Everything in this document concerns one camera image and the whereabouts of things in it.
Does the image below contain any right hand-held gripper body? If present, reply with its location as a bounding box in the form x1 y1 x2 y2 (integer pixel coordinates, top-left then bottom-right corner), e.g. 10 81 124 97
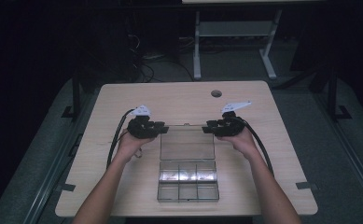
216 101 252 138

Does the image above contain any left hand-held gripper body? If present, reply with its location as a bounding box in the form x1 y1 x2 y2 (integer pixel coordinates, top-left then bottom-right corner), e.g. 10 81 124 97
126 105 155 140

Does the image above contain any clear plastic compartment box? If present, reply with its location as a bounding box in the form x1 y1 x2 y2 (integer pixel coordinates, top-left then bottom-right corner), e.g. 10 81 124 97
156 123 220 203

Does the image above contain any person's right hand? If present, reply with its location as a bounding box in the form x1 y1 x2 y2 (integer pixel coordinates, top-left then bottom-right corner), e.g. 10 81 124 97
217 127 259 161

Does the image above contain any person's left hand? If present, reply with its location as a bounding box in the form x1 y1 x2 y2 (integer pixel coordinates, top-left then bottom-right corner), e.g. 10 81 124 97
115 129 155 162

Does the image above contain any black metal stand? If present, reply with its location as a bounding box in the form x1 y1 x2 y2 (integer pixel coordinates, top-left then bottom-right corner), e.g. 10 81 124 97
325 63 354 123
61 70 84 123

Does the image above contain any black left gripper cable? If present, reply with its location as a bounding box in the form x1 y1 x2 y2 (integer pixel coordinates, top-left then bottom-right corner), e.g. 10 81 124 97
105 108 136 171

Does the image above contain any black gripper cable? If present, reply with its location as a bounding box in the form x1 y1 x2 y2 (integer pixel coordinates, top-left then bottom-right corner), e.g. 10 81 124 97
237 117 275 179
105 108 136 171

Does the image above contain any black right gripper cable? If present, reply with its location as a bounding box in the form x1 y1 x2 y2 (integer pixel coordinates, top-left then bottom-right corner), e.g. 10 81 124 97
237 117 275 179

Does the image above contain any tangle of black floor cables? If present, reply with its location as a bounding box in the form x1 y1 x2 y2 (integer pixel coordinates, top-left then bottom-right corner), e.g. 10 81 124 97
124 29 196 84

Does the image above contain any white metal table frame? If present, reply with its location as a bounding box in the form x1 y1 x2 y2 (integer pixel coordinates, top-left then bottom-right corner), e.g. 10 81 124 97
182 0 284 80

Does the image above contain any grey metal floor rail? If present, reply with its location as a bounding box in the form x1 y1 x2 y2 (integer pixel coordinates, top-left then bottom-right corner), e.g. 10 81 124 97
21 91 93 224
311 91 363 216

